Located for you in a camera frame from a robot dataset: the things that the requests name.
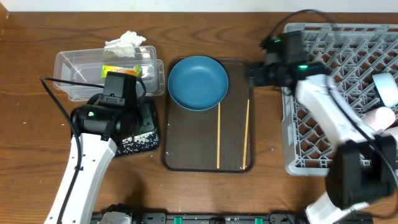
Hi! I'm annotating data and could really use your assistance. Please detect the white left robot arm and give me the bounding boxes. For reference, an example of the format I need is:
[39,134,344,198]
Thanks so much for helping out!
[45,100,160,223]

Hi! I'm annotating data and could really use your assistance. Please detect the black tray bin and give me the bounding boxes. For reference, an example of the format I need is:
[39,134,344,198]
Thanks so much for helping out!
[115,97,160,157]

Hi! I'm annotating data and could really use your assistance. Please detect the light blue small bowl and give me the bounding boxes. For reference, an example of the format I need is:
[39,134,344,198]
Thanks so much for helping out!
[372,73,398,108]

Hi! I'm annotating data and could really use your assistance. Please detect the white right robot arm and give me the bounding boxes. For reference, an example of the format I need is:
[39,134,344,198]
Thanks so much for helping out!
[244,62,397,223]

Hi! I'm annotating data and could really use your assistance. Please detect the black rail with green clamps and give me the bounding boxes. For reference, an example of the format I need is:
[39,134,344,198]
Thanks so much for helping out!
[93,203,374,224]

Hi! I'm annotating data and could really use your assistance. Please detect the yellow snack wrapper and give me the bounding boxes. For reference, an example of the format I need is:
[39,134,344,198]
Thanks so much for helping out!
[101,65,142,78]

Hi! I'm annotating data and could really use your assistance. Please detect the dark blue plate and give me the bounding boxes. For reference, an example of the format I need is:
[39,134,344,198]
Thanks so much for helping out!
[168,56,229,111]

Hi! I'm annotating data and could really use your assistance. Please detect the clear plastic bin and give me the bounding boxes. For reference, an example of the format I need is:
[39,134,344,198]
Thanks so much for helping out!
[53,45,165,96]

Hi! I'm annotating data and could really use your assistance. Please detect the white rice pile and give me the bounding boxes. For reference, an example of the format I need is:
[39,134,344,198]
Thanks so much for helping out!
[116,131,160,156]

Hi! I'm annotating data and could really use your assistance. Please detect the grey dishwasher rack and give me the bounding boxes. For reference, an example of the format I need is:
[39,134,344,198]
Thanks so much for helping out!
[282,23,397,176]

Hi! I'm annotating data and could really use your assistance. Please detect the crumpled white tissue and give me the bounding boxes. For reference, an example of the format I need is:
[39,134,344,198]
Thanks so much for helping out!
[104,30,146,57]

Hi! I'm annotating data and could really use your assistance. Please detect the white cup pink inside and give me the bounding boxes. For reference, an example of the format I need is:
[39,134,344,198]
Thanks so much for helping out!
[362,106,396,131]

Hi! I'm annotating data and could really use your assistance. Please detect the wooden chopstick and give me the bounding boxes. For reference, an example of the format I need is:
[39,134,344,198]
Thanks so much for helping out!
[242,99,250,170]
[216,103,221,169]

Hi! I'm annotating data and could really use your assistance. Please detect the brown serving tray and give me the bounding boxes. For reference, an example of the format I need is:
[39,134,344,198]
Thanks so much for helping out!
[161,58,256,174]

